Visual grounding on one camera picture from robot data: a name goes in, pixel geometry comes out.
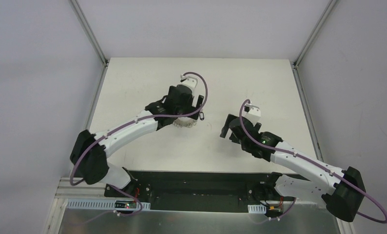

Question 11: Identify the round metal key ring plate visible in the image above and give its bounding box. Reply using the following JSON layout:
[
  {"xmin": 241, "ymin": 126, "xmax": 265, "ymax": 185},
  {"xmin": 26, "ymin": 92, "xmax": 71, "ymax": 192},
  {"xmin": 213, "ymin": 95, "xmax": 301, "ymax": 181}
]
[{"xmin": 173, "ymin": 110, "xmax": 203, "ymax": 128}]

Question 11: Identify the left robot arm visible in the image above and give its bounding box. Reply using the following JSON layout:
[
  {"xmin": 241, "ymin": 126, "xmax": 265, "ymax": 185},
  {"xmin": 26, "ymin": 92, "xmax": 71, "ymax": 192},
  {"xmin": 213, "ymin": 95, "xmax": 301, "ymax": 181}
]
[{"xmin": 70, "ymin": 84, "xmax": 209, "ymax": 197}]

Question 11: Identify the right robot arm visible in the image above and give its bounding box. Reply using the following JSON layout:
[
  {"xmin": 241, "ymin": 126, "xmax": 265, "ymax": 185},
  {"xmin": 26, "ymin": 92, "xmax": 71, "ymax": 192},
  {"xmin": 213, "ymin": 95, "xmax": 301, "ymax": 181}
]
[{"xmin": 220, "ymin": 114, "xmax": 366, "ymax": 222}]

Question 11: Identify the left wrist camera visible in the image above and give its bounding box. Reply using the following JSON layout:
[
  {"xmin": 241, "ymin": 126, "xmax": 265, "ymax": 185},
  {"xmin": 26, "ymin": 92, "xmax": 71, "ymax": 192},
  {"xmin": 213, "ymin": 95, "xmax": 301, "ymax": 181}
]
[{"xmin": 180, "ymin": 75, "xmax": 198, "ymax": 92}]

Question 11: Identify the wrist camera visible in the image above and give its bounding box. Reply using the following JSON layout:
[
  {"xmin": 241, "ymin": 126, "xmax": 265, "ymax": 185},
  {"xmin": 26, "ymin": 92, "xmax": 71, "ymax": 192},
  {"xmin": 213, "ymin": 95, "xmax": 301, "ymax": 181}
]
[
  {"xmin": 180, "ymin": 75, "xmax": 198, "ymax": 92},
  {"xmin": 244, "ymin": 103, "xmax": 261, "ymax": 125}
]

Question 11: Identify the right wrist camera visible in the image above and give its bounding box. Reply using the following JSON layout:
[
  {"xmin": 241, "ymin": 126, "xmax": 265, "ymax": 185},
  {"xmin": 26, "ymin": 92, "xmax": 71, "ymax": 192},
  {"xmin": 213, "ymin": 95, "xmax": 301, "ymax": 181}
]
[{"xmin": 244, "ymin": 103, "xmax": 261, "ymax": 125}]

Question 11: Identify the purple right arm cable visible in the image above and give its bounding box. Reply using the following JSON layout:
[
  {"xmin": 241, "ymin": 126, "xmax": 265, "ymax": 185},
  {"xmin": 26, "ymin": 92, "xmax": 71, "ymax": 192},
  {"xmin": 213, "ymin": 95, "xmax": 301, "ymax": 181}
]
[{"xmin": 238, "ymin": 99, "xmax": 387, "ymax": 224}]

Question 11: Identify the white cable duct right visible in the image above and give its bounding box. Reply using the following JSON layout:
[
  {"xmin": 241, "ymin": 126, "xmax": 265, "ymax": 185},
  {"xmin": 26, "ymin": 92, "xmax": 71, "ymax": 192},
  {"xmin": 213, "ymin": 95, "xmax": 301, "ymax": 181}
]
[{"xmin": 248, "ymin": 204, "xmax": 267, "ymax": 214}]

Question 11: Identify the white cable duct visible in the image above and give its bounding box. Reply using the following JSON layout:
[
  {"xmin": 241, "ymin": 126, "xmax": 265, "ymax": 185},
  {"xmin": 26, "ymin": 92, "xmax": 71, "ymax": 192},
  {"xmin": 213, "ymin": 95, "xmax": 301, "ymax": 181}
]
[
  {"xmin": 248, "ymin": 204, "xmax": 267, "ymax": 214},
  {"xmin": 66, "ymin": 199, "xmax": 151, "ymax": 211}
]

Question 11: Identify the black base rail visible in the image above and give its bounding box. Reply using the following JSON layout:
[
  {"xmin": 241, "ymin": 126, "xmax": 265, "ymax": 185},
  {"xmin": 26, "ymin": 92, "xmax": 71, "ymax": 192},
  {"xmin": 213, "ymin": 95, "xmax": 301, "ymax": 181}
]
[{"xmin": 103, "ymin": 170, "xmax": 296, "ymax": 213}]

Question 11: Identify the aluminium rail left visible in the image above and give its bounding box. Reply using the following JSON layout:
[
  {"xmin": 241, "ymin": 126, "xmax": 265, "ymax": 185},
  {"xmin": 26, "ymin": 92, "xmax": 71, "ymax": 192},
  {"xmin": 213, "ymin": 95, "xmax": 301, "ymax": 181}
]
[{"xmin": 55, "ymin": 177, "xmax": 105, "ymax": 199}]

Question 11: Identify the aluminium frame post left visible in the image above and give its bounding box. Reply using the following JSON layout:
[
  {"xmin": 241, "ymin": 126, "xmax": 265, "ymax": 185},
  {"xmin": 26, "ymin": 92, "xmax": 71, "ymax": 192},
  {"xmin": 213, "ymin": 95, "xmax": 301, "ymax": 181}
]
[{"xmin": 68, "ymin": 0, "xmax": 109, "ymax": 67}]

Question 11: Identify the aluminium frame post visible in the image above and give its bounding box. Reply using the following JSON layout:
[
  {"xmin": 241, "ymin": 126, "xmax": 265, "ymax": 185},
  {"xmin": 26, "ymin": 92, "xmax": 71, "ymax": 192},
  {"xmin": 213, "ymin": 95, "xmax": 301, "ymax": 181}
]
[
  {"xmin": 68, "ymin": 0, "xmax": 109, "ymax": 67},
  {"xmin": 292, "ymin": 0, "xmax": 340, "ymax": 69}
]

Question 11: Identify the white cable duct left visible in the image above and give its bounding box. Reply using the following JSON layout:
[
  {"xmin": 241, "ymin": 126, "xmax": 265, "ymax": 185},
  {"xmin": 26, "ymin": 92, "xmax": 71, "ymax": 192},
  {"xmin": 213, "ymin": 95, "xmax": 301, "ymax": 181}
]
[{"xmin": 66, "ymin": 199, "xmax": 151, "ymax": 211}]

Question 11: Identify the aluminium frame post right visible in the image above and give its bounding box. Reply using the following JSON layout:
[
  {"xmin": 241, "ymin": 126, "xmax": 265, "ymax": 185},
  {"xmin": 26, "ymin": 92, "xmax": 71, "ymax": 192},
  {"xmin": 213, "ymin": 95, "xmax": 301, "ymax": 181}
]
[{"xmin": 292, "ymin": 0, "xmax": 340, "ymax": 69}]

